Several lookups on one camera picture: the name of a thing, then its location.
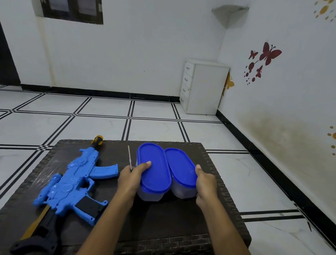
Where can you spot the white drawer cabinet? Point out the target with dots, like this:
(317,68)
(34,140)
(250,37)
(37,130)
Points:
(206,88)

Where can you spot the blue toy gun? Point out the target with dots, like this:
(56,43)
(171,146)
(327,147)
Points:
(73,182)

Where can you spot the person's left hand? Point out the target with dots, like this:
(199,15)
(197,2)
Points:
(128,182)

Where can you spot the person's left forearm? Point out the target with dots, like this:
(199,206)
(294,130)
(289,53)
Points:
(102,228)

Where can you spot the yellow butterfly wall sticker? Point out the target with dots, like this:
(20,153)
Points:
(228,83)

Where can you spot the yellow dotted wall sticker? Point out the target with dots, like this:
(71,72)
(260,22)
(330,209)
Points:
(323,10)

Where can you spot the white corner wall shelf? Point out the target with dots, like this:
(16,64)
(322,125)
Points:
(229,13)

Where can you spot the dark door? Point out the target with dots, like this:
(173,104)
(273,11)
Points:
(2,54)

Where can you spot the person's right forearm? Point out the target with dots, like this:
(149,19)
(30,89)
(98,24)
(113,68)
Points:
(228,241)

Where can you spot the clear container with blue lid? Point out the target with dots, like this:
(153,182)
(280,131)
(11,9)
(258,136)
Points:
(153,171)

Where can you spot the person's right hand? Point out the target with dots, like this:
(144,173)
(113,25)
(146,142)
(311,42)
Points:
(206,190)

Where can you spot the labelled container with blue lid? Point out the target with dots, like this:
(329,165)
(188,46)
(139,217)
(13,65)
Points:
(182,167)

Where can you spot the dark brown wicker table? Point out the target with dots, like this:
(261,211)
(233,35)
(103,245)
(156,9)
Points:
(163,221)

